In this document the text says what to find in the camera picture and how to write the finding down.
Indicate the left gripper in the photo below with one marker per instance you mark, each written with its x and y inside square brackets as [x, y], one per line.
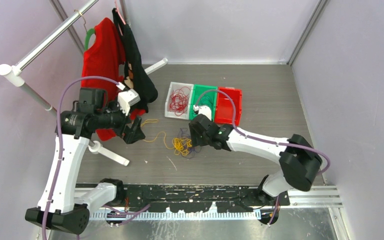
[130, 135]

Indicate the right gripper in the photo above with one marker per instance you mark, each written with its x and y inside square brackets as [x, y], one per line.
[196, 139]

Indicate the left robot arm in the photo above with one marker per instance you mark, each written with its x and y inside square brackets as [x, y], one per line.
[58, 209]

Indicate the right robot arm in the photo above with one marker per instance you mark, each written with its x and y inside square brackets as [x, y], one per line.
[299, 164]

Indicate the white plastic bin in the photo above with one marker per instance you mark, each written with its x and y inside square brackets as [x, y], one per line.
[178, 100]

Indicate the red plastic bin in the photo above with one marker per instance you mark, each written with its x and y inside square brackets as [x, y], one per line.
[224, 108]

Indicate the green plastic bin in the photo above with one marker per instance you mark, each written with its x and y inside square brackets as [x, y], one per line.
[209, 99]

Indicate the black shirt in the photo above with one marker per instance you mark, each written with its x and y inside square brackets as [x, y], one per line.
[135, 76]

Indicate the red shirt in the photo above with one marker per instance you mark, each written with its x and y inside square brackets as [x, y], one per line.
[103, 59]

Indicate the green hanger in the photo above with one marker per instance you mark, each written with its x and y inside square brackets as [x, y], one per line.
[88, 36]

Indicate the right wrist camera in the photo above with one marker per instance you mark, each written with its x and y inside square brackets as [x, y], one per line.
[203, 110]

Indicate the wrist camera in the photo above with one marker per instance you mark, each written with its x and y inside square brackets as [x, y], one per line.
[126, 98]
[203, 110]

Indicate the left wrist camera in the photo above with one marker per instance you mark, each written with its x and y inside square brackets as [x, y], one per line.
[126, 98]

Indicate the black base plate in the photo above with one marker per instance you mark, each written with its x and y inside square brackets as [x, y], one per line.
[191, 198]

